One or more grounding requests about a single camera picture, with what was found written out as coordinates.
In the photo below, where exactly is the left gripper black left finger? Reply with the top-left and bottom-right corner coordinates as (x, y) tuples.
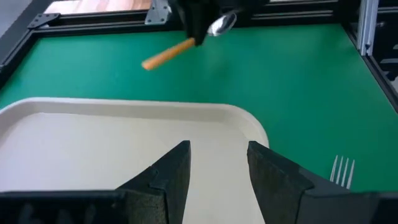
(116, 140), (192, 224)

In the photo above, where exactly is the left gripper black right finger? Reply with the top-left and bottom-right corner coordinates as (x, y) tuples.
(248, 141), (351, 224)

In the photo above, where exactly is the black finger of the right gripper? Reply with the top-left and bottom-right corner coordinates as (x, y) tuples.
(169, 0), (218, 47)

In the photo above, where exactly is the spoon with wooden handle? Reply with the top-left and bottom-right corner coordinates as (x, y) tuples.
(141, 11), (239, 71)

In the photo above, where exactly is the beige plastic tray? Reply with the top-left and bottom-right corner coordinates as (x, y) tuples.
(0, 96), (270, 224)

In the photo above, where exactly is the green table mat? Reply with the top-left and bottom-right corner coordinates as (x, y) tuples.
(0, 23), (398, 192)

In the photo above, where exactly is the silver corner bracket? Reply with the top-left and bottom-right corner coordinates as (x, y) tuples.
(144, 0), (172, 26)

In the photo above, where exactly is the fork with wooden handle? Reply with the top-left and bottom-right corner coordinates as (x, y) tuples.
(329, 154), (356, 190)

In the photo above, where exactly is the black aluminium table frame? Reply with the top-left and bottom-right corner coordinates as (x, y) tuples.
(0, 0), (398, 113)

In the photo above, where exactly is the silver aluminium post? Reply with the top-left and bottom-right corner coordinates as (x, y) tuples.
(356, 0), (381, 57)

